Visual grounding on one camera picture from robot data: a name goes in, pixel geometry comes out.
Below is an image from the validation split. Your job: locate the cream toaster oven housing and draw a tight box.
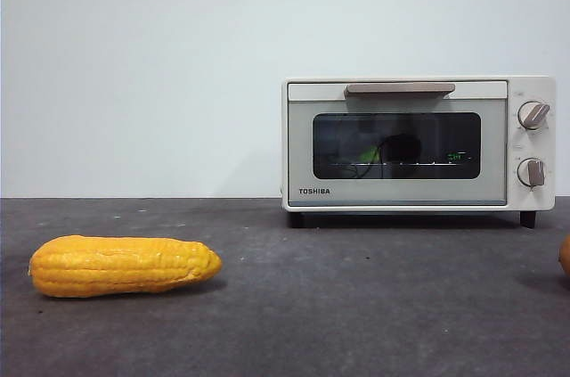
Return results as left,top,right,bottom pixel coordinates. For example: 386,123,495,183
281,76,558,229

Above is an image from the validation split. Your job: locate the yellow corn cob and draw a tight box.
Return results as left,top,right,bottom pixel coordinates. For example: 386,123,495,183
29,235,224,299

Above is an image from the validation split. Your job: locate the oven knob with upright pointer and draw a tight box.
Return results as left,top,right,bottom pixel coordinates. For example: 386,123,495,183
517,157,548,187

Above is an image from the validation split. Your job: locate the glass oven door with handle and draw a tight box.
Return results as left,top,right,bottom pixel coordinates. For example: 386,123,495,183
286,79,509,209

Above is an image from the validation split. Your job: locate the purple eggplant with green stem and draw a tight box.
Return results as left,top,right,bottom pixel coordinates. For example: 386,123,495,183
357,133,423,166

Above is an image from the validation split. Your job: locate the orange round fruit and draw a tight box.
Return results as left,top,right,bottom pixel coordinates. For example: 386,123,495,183
559,235,570,278

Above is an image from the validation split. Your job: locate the oven knob with slanted pointer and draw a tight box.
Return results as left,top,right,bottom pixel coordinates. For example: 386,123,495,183
517,101,551,131

